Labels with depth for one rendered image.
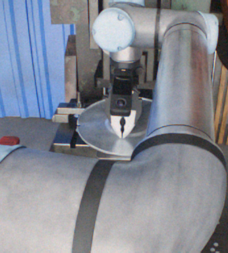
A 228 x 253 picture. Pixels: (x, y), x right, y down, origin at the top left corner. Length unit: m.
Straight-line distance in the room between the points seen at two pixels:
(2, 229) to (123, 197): 0.09
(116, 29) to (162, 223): 0.37
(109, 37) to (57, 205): 0.36
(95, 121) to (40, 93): 1.51
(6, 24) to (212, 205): 2.04
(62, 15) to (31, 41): 1.43
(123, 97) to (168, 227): 0.45
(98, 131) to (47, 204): 0.59
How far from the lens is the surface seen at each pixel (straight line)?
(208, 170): 0.24
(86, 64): 1.10
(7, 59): 2.29
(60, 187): 0.21
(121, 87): 0.64
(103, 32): 0.51
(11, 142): 0.84
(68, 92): 1.22
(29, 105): 2.39
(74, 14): 0.75
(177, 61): 0.38
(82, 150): 0.89
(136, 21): 0.52
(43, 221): 0.21
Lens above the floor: 1.22
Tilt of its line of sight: 33 degrees down
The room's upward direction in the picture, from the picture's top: straight up
